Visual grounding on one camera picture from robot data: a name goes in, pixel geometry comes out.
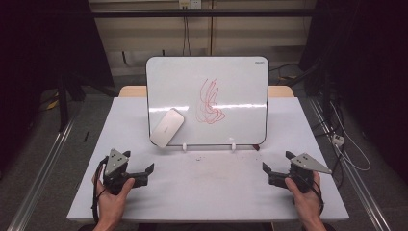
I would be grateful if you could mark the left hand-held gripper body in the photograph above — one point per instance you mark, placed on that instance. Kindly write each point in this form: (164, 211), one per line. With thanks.
(113, 162)

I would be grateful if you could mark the small black floor object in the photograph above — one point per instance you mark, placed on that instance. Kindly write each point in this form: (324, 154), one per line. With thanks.
(86, 136)

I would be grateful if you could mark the dark red stand foot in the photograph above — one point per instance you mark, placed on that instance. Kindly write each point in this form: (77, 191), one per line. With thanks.
(256, 147)

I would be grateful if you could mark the white whiteboard eraser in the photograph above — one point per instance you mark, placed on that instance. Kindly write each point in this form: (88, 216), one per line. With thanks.
(166, 127)

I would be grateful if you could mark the person's left hand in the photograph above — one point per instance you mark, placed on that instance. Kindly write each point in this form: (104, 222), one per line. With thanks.
(110, 205)

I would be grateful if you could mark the white power strip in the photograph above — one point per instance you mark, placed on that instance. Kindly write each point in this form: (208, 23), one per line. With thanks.
(337, 139)

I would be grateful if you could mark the black curtain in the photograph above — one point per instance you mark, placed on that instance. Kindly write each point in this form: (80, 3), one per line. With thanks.
(41, 45)
(369, 64)

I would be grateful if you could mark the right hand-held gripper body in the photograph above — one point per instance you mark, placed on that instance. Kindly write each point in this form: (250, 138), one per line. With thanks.
(301, 174)

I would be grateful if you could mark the white wall socket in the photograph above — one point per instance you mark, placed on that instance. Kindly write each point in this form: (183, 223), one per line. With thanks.
(190, 3)

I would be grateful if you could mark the white whiteboard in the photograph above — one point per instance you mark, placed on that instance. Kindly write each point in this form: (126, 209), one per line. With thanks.
(231, 83)

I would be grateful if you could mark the black horizontal bar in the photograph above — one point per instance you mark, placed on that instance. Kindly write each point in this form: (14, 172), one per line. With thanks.
(198, 12)

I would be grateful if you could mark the aluminium floor rail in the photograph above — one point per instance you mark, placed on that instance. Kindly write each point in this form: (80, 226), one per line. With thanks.
(41, 173)
(352, 173)

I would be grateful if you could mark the person's right hand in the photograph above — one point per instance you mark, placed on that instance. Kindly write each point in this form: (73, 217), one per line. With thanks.
(304, 203)

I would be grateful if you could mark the white whiteboard stand clip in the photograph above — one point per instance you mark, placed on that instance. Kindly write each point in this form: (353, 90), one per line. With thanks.
(233, 147)
(184, 147)

